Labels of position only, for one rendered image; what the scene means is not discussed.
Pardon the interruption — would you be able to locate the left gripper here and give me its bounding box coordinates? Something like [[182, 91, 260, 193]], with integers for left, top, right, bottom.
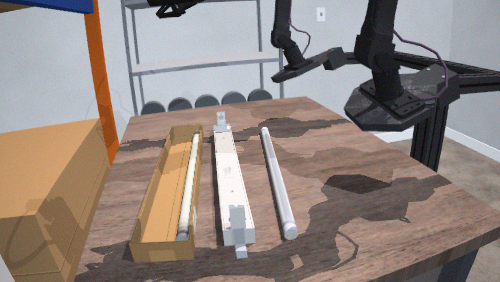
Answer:
[[147, 0, 194, 7]]

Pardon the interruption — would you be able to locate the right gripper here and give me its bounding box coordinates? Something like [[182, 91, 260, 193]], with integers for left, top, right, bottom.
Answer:
[[156, 0, 198, 19]]

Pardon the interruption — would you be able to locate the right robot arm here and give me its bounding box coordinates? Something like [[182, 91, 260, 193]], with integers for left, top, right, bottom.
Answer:
[[271, 0, 314, 70]]

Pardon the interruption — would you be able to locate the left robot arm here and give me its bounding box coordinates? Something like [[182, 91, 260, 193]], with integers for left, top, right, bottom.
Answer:
[[354, 0, 426, 119]]

